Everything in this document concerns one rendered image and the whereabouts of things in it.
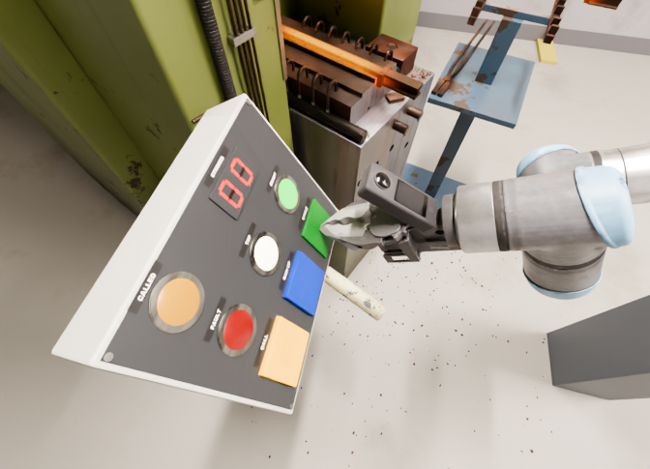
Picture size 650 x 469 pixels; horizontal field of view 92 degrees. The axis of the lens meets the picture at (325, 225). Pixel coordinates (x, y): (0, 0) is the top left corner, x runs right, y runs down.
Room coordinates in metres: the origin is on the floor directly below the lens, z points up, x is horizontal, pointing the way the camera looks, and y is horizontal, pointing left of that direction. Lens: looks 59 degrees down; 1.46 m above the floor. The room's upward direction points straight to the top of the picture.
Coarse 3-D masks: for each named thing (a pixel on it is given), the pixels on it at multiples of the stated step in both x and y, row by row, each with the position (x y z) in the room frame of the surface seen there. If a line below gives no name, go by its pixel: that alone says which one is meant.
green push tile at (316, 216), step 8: (312, 200) 0.30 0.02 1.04; (312, 208) 0.29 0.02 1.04; (320, 208) 0.30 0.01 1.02; (312, 216) 0.28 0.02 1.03; (320, 216) 0.29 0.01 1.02; (328, 216) 0.30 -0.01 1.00; (312, 224) 0.26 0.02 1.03; (320, 224) 0.27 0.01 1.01; (304, 232) 0.24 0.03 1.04; (312, 232) 0.25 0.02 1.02; (320, 232) 0.26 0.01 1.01; (312, 240) 0.24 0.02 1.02; (320, 240) 0.25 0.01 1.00; (328, 240) 0.26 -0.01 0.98; (320, 248) 0.24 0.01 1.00; (328, 248) 0.25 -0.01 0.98
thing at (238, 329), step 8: (240, 312) 0.10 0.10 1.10; (248, 312) 0.11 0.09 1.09; (232, 320) 0.09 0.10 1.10; (240, 320) 0.09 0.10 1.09; (248, 320) 0.10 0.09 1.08; (224, 328) 0.08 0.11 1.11; (232, 328) 0.08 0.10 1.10; (240, 328) 0.09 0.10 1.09; (248, 328) 0.09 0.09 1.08; (224, 336) 0.07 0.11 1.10; (232, 336) 0.08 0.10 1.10; (240, 336) 0.08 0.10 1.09; (248, 336) 0.08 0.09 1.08; (232, 344) 0.07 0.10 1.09; (240, 344) 0.07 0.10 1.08
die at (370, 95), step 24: (288, 24) 0.96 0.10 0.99; (288, 48) 0.84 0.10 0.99; (312, 48) 0.82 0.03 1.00; (360, 48) 0.84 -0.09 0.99; (288, 72) 0.75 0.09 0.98; (312, 72) 0.74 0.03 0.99; (336, 72) 0.74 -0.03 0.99; (360, 72) 0.72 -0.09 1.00; (336, 96) 0.66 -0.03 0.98; (360, 96) 0.65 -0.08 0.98
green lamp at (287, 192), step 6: (282, 180) 0.29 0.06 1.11; (288, 180) 0.30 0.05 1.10; (282, 186) 0.28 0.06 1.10; (288, 186) 0.29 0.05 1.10; (294, 186) 0.30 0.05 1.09; (282, 192) 0.27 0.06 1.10; (288, 192) 0.28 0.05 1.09; (294, 192) 0.29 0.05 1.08; (282, 198) 0.27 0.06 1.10; (288, 198) 0.27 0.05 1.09; (294, 198) 0.28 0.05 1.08; (282, 204) 0.26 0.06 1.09; (288, 204) 0.26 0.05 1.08; (294, 204) 0.27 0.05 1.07
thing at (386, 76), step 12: (288, 36) 0.88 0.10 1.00; (300, 36) 0.87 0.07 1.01; (324, 48) 0.81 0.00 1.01; (336, 48) 0.81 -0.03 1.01; (348, 60) 0.76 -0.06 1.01; (360, 60) 0.76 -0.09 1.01; (372, 72) 0.71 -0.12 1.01; (384, 72) 0.70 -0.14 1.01; (396, 72) 0.70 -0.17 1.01; (384, 84) 0.69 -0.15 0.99; (396, 84) 0.68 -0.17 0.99; (408, 84) 0.65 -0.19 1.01; (420, 84) 0.65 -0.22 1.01; (408, 96) 0.65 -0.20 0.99
